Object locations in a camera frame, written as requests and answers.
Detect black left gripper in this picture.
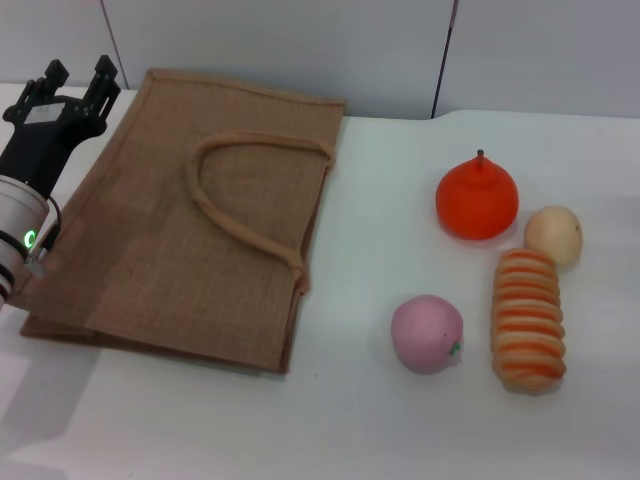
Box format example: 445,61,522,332
0,54,122,201

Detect brown jute handbag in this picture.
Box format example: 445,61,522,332
19,68,347,375

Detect striped toy bread loaf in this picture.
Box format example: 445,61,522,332
490,247,568,393

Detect orange toy fruit with stem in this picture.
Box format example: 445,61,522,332
435,148,520,242

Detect pink toy peach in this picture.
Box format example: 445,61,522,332
390,294,465,374

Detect pale yellow toy fruit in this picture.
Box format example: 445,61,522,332
523,204,584,267

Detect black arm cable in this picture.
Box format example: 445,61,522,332
23,196,64,277

